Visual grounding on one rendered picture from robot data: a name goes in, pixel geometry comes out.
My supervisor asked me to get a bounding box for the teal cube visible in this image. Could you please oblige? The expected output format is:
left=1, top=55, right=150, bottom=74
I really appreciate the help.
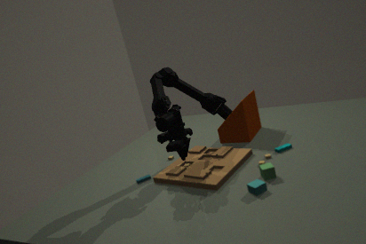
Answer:
left=247, top=179, right=267, bottom=196

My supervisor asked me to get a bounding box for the teal flat bar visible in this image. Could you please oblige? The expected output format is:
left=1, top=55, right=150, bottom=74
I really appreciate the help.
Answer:
left=136, top=174, right=151, bottom=184

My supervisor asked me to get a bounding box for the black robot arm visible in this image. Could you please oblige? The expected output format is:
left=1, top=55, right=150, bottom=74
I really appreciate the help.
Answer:
left=150, top=67, right=233, bottom=144

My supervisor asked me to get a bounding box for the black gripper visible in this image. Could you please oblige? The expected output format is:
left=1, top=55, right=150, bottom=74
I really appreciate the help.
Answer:
left=166, top=122, right=193, bottom=161

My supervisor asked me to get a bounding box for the cyan rectangular block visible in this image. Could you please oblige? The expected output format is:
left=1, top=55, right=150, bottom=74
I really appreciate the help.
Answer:
left=275, top=143, right=292, bottom=153

